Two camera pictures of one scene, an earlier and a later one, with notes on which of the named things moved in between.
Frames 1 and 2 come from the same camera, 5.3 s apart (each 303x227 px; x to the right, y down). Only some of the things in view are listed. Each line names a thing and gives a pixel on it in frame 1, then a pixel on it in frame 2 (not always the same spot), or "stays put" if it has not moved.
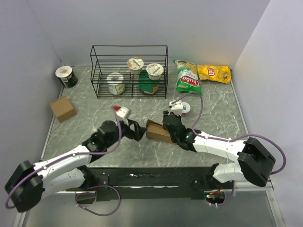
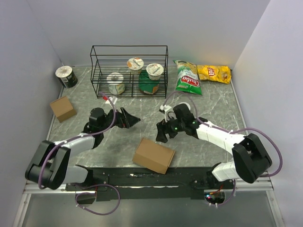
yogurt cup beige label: (155, 71) stays put
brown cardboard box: (155, 130) -> (153, 156)
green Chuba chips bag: (188, 79) stays put
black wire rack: (129, 71) stays put
